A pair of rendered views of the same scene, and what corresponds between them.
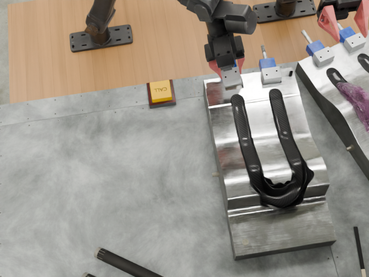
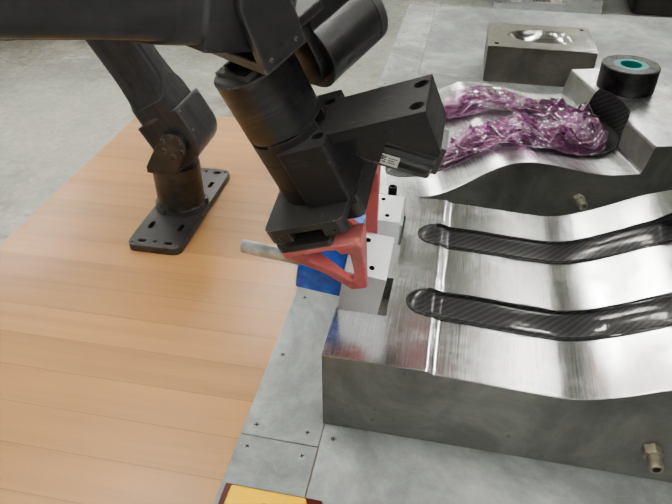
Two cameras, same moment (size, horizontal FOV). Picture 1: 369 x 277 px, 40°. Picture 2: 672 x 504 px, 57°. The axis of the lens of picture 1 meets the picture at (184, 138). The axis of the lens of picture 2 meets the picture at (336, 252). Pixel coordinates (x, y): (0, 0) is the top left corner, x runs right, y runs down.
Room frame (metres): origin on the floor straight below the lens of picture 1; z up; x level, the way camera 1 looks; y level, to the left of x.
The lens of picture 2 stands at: (0.63, 0.27, 1.26)
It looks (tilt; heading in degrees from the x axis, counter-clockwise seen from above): 37 degrees down; 286
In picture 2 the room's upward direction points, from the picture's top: straight up
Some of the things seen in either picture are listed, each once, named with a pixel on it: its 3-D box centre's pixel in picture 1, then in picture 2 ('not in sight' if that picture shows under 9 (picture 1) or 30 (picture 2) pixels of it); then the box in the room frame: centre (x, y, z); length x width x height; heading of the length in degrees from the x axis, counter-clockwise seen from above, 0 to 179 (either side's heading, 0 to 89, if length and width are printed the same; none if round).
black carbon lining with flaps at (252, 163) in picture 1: (270, 143); (605, 261); (0.51, -0.22, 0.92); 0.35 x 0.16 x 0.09; 4
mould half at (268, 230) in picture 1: (266, 156); (610, 311); (0.50, -0.22, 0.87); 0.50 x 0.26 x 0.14; 4
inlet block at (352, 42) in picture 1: (344, 33); not in sight; (0.88, -0.51, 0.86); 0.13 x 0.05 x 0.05; 21
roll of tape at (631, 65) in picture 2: not in sight; (627, 75); (0.46, -0.68, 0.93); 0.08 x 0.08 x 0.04
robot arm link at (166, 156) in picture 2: not in sight; (179, 140); (1.02, -0.36, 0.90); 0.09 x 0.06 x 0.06; 95
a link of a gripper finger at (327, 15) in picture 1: (339, 22); not in sight; (0.68, -0.37, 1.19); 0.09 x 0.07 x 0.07; 5
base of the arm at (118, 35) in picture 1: (99, 32); not in sight; (0.97, 0.24, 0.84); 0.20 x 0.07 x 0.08; 95
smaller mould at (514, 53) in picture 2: not in sight; (536, 54); (0.58, -1.02, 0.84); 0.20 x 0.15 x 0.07; 4
